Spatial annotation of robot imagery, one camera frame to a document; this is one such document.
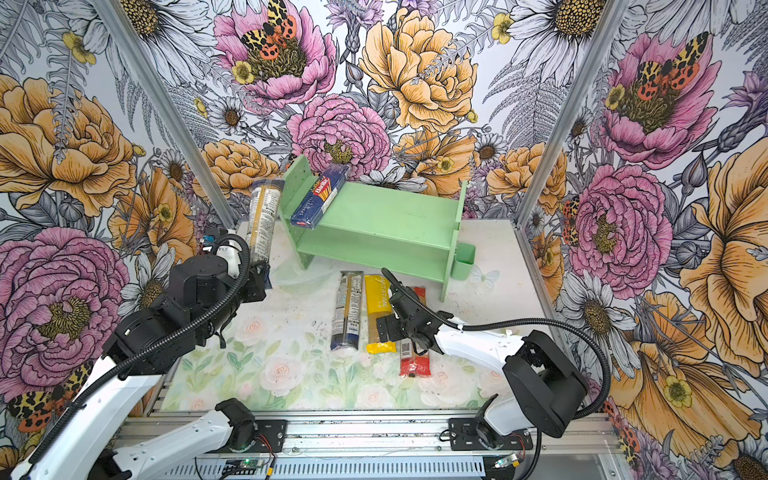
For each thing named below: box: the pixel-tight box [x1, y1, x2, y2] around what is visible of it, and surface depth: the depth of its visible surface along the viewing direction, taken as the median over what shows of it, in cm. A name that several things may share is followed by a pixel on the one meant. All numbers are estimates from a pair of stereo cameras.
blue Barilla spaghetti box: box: [291, 164, 350, 229], surface depth 87 cm
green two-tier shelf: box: [278, 155, 476, 302], surface depth 86 cm
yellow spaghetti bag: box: [364, 274, 397, 354], surface depth 97 cm
